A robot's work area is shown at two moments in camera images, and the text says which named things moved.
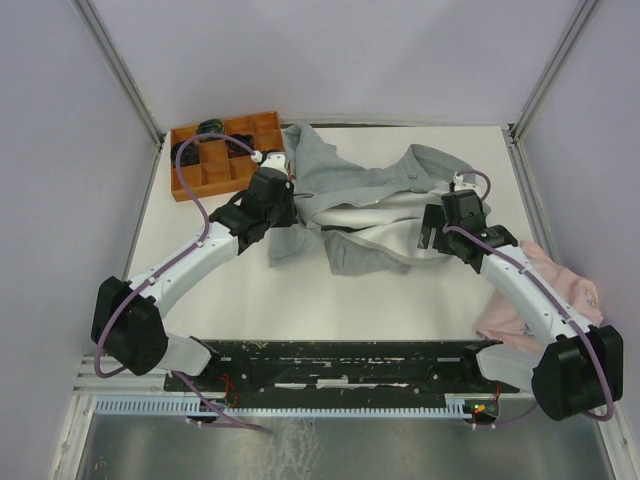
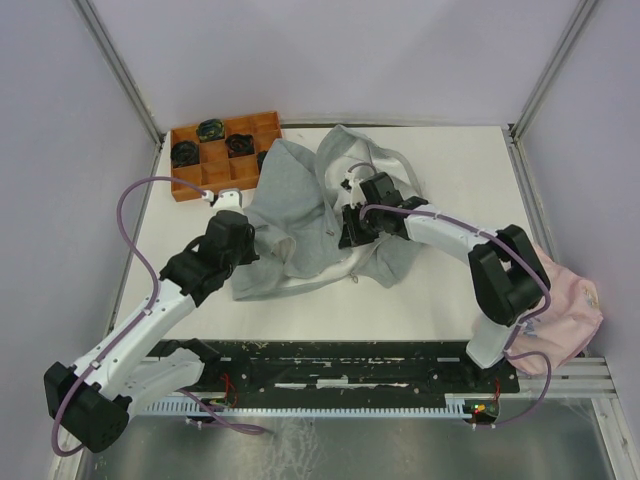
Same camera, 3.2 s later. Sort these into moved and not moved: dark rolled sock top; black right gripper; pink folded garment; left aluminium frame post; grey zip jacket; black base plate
Moved: black right gripper; grey zip jacket
Not moved: black base plate; dark rolled sock top; left aluminium frame post; pink folded garment
